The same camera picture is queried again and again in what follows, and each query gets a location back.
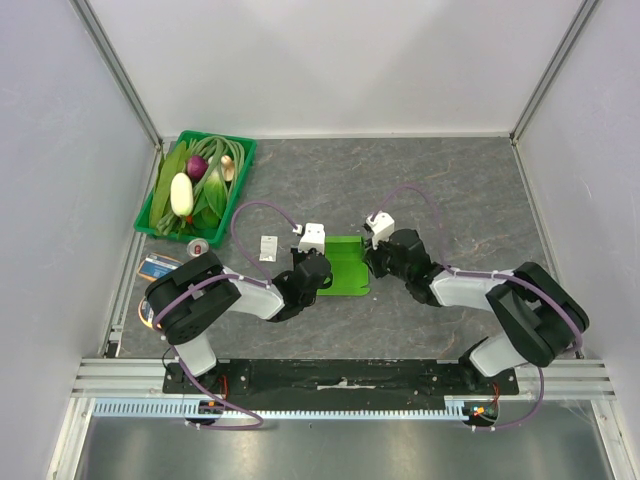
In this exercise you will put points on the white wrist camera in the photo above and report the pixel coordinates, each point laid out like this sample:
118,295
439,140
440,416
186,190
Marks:
381,226
312,238

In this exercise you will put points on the red blue drink can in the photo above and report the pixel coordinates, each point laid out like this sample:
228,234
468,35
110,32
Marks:
197,247

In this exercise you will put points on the green plastic tray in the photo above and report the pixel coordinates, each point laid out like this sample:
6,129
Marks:
213,236

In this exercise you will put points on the beige mushroom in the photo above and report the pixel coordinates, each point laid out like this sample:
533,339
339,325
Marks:
228,168

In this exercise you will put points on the green long beans bundle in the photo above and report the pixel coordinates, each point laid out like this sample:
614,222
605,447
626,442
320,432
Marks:
211,148

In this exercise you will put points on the green paper box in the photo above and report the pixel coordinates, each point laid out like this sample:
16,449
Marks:
350,273

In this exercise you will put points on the purple onion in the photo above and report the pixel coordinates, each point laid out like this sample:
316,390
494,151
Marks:
196,167

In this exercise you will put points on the large green leaf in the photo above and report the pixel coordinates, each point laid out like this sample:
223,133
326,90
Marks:
173,163

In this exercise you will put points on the white eggplant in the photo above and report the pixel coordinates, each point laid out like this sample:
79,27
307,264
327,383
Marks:
181,195

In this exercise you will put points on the slotted cable duct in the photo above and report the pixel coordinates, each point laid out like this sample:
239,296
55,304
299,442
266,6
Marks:
205,409

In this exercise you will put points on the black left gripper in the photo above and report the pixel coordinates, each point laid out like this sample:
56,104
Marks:
298,255

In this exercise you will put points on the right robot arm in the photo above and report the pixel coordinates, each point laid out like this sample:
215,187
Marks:
539,319

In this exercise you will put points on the small white plastic bag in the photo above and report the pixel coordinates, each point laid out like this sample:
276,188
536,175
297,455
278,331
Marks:
268,248

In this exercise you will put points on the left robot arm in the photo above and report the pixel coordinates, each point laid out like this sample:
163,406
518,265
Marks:
187,301

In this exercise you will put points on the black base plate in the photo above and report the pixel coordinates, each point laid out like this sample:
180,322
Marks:
349,382

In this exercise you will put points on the green bok choy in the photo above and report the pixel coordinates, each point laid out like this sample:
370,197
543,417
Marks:
211,203

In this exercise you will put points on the yellow tape roll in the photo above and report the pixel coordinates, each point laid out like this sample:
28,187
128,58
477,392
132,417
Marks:
146,314

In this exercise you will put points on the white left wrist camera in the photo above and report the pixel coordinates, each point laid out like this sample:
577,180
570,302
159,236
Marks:
312,238

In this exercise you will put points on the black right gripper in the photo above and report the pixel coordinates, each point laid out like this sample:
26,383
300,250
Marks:
376,256

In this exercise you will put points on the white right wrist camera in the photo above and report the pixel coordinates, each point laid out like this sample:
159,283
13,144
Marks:
381,226

